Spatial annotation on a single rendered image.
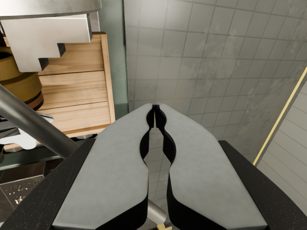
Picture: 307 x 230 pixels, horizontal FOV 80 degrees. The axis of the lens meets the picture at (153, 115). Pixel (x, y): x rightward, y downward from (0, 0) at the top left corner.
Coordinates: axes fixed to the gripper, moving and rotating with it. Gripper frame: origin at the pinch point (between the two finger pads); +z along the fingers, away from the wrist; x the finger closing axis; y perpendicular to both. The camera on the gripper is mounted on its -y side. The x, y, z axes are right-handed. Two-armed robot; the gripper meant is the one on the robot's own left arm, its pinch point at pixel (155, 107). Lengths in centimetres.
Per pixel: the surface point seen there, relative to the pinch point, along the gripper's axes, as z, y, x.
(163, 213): -1.5, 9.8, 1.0
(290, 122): 194, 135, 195
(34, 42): 16.4, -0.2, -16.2
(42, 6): 8.2, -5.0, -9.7
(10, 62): 15.7, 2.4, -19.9
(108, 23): 76, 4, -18
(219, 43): 159, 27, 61
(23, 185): 20, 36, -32
